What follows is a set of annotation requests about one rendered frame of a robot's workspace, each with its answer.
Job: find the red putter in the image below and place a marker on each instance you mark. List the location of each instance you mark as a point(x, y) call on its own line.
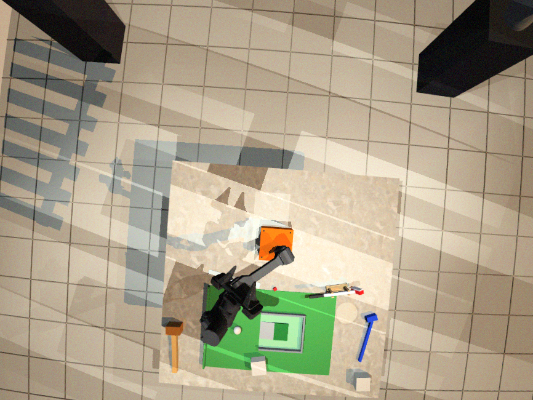
point(353, 290)

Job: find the green putting mat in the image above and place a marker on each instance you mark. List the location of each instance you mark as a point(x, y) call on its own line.
point(236, 351)

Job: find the blue putter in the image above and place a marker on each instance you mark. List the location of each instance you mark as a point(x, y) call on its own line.
point(369, 318)

